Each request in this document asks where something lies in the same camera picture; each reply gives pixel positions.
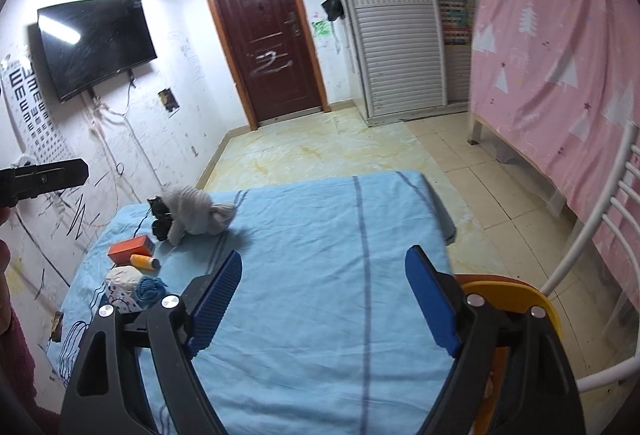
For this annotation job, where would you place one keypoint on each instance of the orange trash bin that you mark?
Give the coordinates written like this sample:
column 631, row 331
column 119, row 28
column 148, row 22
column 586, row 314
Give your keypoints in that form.
column 512, row 296

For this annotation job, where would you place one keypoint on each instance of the dark red wooden door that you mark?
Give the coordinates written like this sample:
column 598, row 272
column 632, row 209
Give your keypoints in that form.
column 271, row 56

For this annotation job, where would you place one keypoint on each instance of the white louvered wardrobe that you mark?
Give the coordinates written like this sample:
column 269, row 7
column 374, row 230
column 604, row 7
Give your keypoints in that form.
column 404, row 69

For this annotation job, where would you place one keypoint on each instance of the eye chart poster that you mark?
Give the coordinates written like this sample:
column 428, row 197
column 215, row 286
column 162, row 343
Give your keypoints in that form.
column 37, row 131

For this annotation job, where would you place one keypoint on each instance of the black plastic bag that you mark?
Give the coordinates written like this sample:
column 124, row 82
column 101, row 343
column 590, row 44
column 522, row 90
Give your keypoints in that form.
column 162, row 218

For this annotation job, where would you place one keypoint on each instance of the patterned white plastic wrapper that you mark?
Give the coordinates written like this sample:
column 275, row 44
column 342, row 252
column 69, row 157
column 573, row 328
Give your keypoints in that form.
column 119, row 298

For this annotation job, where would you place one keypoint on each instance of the black wall television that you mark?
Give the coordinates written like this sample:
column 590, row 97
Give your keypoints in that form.
column 78, row 45

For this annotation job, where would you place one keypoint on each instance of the colourful wall chart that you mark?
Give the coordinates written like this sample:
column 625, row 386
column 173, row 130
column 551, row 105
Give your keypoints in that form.
column 456, row 22

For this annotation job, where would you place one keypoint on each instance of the orange thread spool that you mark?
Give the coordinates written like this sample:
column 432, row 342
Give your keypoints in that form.
column 144, row 262

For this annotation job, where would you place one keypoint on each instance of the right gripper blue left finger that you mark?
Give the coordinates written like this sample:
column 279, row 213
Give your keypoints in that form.
column 207, row 300

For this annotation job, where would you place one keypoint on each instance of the light blue bed sheet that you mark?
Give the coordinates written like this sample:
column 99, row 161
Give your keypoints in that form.
column 323, row 334

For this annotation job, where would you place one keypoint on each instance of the left hand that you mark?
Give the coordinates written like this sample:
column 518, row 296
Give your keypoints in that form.
column 5, row 297

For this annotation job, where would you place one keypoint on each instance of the blue yarn ball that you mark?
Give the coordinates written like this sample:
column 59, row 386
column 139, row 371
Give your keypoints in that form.
column 148, row 291

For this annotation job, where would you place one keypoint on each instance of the orange rectangular box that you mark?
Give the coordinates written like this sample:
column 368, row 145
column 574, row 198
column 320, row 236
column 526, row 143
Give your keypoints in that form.
column 120, row 252

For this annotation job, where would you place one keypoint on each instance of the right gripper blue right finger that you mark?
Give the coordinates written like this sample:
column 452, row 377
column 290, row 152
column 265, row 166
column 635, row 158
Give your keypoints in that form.
column 438, row 297

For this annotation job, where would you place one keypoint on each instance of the grey knitted cloth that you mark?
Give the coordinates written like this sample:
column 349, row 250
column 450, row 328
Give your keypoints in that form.
column 193, row 212

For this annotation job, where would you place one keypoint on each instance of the pink tree pattern curtain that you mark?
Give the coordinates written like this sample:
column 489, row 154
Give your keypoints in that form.
column 558, row 80

